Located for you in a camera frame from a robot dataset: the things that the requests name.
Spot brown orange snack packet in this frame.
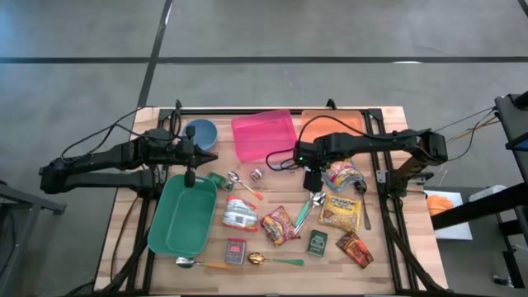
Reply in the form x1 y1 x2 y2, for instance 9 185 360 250
335 230 375 270

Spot yellow ramen packet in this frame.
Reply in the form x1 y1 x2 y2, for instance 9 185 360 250
317 192 363 233

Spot silver spoon red-tipped handle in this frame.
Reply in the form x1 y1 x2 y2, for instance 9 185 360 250
227 171 265 201

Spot grey metal table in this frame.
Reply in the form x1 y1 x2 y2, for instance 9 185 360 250
0 179 67 297

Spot pink plastic bin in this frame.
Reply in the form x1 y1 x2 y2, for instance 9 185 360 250
230 109 299 163

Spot yellow wire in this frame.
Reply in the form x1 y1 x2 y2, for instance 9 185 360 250
445 117 500 144

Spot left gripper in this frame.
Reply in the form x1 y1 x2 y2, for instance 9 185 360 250
172 125 219 190

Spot red ramen packet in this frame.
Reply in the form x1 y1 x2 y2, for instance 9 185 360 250
258 205 301 248

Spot plain silver spoon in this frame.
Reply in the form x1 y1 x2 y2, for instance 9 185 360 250
295 191 327 235

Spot black metal desk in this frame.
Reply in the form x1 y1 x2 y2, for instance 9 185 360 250
431 90 528 290

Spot dark metal spoon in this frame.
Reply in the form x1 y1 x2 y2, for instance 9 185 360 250
353 180 372 231

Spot red patterned tin box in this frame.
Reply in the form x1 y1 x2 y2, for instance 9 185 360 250
224 238 248 266

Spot green tin box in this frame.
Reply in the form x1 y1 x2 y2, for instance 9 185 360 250
307 229 329 257

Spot silver spoon orange handle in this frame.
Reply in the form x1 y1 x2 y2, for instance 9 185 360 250
175 256 234 271

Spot thin grey cable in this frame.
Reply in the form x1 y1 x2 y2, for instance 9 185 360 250
432 106 497 133

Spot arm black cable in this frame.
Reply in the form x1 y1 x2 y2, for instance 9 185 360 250
60 105 183 163
266 114 417 172

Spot orange cloth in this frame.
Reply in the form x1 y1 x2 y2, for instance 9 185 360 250
426 194 455 217

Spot small green packet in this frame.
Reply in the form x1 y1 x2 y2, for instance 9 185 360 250
205 171 235 193

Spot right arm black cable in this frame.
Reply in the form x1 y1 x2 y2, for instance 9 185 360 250
266 114 417 172

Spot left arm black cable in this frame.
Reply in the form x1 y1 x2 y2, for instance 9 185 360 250
60 105 183 163

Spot black floor cable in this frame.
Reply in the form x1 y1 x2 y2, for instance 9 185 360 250
447 109 497 163

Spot white orange ramen packet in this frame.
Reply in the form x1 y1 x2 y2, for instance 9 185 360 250
221 195 260 233

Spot gold spoon green handle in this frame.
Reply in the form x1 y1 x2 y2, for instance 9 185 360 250
246 252 305 267

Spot white plastic container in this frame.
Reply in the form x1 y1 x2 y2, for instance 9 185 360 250
468 184 507 203

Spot blue bowl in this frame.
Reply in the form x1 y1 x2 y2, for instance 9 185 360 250
181 118 219 152

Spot orange plastic bin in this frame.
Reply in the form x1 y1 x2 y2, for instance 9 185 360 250
299 109 367 160

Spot green plastic bin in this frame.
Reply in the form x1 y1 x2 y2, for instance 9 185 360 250
147 172 219 259

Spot white paper sheet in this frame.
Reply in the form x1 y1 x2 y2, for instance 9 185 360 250
423 189 474 241

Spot multicolour ramen packet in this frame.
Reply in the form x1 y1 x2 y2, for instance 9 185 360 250
322 159 367 193

